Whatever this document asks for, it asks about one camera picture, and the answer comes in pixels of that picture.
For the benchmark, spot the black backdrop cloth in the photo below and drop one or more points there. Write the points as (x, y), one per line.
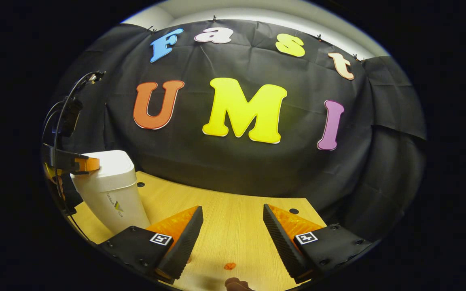
(225, 169)

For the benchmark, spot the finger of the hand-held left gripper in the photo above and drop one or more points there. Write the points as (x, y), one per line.
(89, 164)

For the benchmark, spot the white desktop garbage bin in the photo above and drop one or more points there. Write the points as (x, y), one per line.
(111, 190)

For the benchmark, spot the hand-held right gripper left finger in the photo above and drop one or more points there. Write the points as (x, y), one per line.
(182, 246)

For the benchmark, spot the wooden desktop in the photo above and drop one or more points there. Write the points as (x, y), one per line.
(233, 218)

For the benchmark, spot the orange paper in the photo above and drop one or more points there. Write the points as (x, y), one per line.
(229, 266)

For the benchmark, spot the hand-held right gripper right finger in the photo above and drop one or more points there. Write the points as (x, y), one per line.
(281, 242)

